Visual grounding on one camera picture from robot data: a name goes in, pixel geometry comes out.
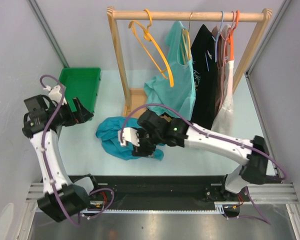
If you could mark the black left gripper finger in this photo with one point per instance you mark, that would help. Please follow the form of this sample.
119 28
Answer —
78 105
82 115

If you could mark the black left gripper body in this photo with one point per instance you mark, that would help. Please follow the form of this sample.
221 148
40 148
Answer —
64 117

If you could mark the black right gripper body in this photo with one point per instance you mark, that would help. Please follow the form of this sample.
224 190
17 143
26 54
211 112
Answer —
149 140

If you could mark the teal blue t shirt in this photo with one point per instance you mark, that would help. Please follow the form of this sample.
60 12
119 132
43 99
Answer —
107 132

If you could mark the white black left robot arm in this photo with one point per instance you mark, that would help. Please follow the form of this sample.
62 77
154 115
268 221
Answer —
42 124

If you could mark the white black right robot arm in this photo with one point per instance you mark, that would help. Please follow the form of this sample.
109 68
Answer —
251 155

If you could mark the mint green t shirt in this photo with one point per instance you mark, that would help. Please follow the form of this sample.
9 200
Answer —
181 97

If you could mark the black t shirt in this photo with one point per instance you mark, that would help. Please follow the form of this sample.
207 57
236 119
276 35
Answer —
205 79

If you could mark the wooden hanger metal hook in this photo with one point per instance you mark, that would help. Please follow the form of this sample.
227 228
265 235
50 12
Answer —
186 43

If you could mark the light blue plastic hanger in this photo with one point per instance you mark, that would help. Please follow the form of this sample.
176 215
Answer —
216 39

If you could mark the pink plastic hanger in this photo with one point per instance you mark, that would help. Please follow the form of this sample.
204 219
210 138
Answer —
227 34

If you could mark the orange plastic hanger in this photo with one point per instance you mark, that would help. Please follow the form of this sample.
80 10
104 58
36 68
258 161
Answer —
230 38

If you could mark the green plastic tray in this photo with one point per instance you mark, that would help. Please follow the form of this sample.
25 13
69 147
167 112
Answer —
81 83

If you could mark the wooden clothes rack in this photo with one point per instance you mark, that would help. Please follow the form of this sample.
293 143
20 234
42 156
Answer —
134 95

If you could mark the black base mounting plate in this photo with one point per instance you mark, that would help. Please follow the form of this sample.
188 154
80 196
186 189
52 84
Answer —
162 192

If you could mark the white garment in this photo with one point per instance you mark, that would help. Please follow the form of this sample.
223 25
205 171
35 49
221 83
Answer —
224 120

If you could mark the pink beige garment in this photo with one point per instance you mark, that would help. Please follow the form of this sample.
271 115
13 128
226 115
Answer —
220 90

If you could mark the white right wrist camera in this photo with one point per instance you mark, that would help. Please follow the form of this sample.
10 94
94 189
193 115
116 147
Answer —
128 135

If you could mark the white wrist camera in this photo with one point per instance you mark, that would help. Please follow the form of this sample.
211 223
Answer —
54 93
128 135

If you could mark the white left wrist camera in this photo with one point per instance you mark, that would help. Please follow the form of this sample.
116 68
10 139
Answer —
54 93

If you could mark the white slotted cable duct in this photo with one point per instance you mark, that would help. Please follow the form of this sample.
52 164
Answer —
217 209

